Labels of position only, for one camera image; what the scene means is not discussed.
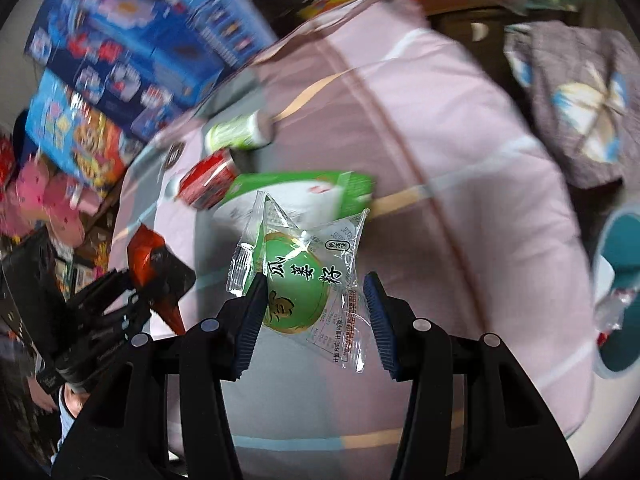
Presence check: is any teal trash bin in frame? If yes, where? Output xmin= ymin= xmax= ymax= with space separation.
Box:
xmin=592 ymin=210 xmax=640 ymax=378

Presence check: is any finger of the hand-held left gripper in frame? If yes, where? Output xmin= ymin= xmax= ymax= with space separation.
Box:
xmin=135 ymin=247 xmax=198 ymax=311

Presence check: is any person's left hand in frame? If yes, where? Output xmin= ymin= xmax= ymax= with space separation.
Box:
xmin=25 ymin=372 xmax=63 ymax=413

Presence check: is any orange snack packet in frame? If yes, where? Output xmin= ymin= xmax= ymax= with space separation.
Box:
xmin=126 ymin=224 xmax=188 ymax=337

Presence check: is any small pink box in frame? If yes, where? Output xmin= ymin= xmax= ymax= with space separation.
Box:
xmin=70 ymin=185 xmax=103 ymax=214

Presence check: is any checked pink grey tablecloth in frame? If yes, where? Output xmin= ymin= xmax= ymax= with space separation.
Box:
xmin=107 ymin=0 xmax=598 ymax=480

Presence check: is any blue toy box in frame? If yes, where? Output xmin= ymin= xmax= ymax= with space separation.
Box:
xmin=25 ymin=0 xmax=278 ymax=143

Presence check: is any cartoon puppy gift bag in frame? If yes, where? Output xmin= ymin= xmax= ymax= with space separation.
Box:
xmin=25 ymin=70 xmax=146 ymax=198

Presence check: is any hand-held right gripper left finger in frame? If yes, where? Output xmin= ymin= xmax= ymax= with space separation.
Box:
xmin=50 ymin=274 xmax=271 ymax=480

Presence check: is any green white-capped can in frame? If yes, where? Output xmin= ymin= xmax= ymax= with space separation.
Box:
xmin=204 ymin=110 xmax=276 ymax=152

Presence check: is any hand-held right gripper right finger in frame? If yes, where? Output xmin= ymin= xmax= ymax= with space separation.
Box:
xmin=362 ymin=271 xmax=581 ymax=480

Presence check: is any grey patterned cloth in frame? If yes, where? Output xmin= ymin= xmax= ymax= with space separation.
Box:
xmin=504 ymin=22 xmax=636 ymax=188

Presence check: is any red drink can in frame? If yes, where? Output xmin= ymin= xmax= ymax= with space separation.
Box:
xmin=177 ymin=149 xmax=238 ymax=210

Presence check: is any person's left forearm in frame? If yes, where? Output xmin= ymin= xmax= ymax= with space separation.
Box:
xmin=57 ymin=385 xmax=93 ymax=436

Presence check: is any pink plush toy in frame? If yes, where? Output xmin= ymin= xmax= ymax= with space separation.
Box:
xmin=0 ymin=160 xmax=86 ymax=248

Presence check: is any green pastry packet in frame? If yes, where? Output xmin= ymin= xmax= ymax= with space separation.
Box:
xmin=226 ymin=191 xmax=371 ymax=373

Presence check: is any yellow picture book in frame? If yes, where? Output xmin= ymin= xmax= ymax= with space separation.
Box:
xmin=299 ymin=0 xmax=362 ymax=22

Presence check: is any green white medicine box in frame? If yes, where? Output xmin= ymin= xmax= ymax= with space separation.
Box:
xmin=212 ymin=171 xmax=376 ymax=241

